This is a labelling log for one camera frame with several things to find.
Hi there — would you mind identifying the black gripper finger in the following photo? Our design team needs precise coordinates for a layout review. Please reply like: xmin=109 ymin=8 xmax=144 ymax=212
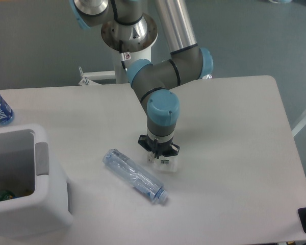
xmin=138 ymin=135 xmax=153 ymax=152
xmin=163 ymin=143 xmax=180 ymax=156

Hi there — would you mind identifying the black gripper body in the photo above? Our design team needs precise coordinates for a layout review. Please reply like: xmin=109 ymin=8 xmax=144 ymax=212
xmin=146 ymin=138 xmax=174 ymax=157

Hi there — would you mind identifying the white plastic wrapper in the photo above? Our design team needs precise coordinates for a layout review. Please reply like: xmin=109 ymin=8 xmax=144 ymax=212
xmin=147 ymin=152 xmax=179 ymax=173

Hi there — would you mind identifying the crushed clear plastic bottle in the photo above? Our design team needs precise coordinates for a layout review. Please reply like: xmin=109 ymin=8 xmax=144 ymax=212
xmin=103 ymin=149 xmax=169 ymax=205

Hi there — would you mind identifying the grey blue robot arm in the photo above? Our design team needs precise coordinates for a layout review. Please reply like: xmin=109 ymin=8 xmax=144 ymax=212
xmin=69 ymin=1 xmax=213 ymax=158

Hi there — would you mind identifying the white trash can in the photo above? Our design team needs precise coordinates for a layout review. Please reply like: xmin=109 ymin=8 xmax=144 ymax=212
xmin=0 ymin=124 xmax=73 ymax=238

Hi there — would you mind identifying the trash inside the can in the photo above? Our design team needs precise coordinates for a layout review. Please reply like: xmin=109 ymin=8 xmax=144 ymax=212
xmin=0 ymin=188 xmax=34 ymax=204

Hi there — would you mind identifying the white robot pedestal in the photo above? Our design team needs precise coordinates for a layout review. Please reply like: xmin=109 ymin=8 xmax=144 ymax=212
xmin=79 ymin=47 xmax=151 ymax=86

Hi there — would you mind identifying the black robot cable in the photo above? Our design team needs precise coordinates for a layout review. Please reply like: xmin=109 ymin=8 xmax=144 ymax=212
xmin=118 ymin=40 xmax=131 ymax=77

